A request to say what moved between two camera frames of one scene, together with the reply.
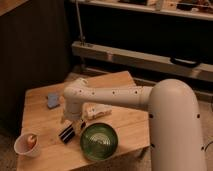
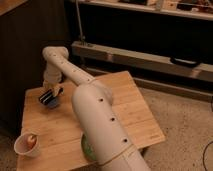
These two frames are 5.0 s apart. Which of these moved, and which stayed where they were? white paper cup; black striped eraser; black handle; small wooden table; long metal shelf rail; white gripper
Moved: black striped eraser; white gripper
Stayed: long metal shelf rail; small wooden table; black handle; white paper cup
